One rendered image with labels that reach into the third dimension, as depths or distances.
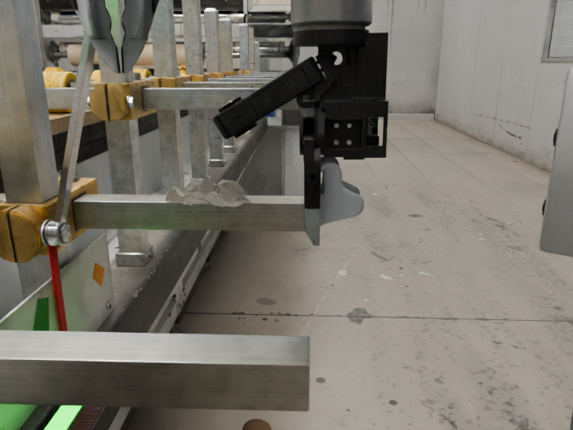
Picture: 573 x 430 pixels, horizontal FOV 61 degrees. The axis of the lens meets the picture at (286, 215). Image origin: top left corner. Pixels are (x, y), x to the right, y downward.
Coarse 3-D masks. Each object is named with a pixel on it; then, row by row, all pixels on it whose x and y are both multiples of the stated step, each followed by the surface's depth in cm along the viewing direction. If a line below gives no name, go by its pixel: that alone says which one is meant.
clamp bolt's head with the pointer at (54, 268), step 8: (64, 224) 45; (64, 232) 45; (64, 240) 45; (56, 248) 46; (56, 256) 46; (56, 264) 46; (56, 272) 46; (56, 280) 46; (56, 288) 46; (56, 296) 46; (56, 304) 47; (64, 312) 48; (64, 320) 48; (64, 328) 48
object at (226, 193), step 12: (204, 180) 50; (228, 180) 49; (168, 192) 50; (180, 192) 50; (192, 192) 50; (204, 192) 50; (216, 192) 49; (228, 192) 49; (240, 192) 52; (192, 204) 48; (216, 204) 48; (228, 204) 48; (240, 204) 48
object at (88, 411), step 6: (84, 408) 44; (90, 408) 44; (96, 408) 44; (102, 408) 44; (78, 414) 43; (84, 414) 43; (90, 414) 43; (96, 414) 43; (78, 420) 42; (84, 420) 42; (90, 420) 42; (72, 426) 41; (78, 426) 41; (84, 426) 41; (90, 426) 42
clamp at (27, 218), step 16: (80, 192) 52; (96, 192) 56; (0, 208) 45; (16, 208) 44; (32, 208) 45; (48, 208) 45; (0, 224) 44; (16, 224) 44; (32, 224) 44; (0, 240) 44; (16, 240) 44; (32, 240) 44; (0, 256) 45; (16, 256) 45; (32, 256) 45
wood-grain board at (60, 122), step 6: (54, 114) 95; (60, 114) 95; (66, 114) 95; (84, 114) 100; (90, 114) 103; (54, 120) 88; (60, 120) 90; (66, 120) 92; (84, 120) 100; (90, 120) 103; (96, 120) 106; (102, 120) 109; (54, 126) 88; (60, 126) 90; (66, 126) 93; (54, 132) 88; (60, 132) 90
